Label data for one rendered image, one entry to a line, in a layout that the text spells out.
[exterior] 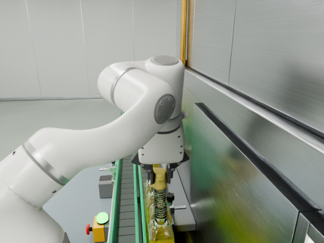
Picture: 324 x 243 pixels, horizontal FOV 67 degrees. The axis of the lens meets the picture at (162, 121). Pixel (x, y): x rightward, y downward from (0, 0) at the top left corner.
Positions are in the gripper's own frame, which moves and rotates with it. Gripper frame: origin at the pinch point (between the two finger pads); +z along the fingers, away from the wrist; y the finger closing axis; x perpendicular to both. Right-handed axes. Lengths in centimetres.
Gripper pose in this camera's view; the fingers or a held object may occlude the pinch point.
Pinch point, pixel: (159, 174)
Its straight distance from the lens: 60.3
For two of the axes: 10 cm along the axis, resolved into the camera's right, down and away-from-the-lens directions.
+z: -0.3, 8.3, 5.6
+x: 1.1, 5.6, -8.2
